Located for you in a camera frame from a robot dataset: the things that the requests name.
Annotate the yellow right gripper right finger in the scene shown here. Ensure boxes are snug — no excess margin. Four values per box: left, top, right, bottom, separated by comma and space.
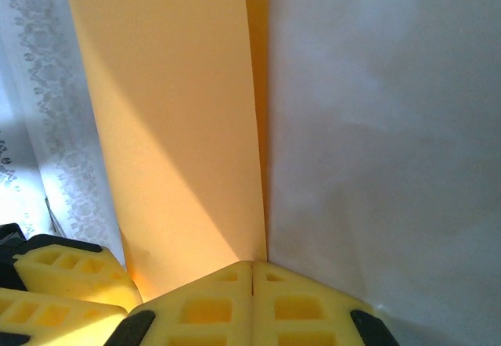
252, 260, 400, 346

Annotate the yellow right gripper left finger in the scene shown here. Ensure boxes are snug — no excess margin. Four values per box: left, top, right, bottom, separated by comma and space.
105, 260, 255, 346

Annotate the orange paper sheet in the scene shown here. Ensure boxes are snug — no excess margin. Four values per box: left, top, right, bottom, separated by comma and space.
64, 0, 272, 304

